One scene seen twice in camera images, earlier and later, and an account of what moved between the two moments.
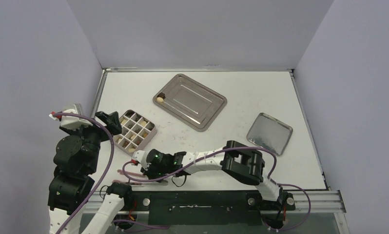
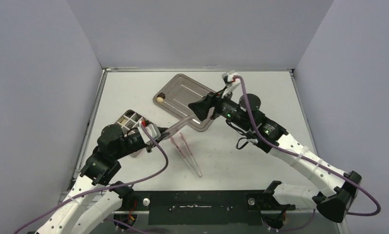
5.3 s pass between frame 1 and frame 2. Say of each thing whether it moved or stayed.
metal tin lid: moved
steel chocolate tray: stayed
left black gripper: moved
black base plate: stayed
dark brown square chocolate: stayed
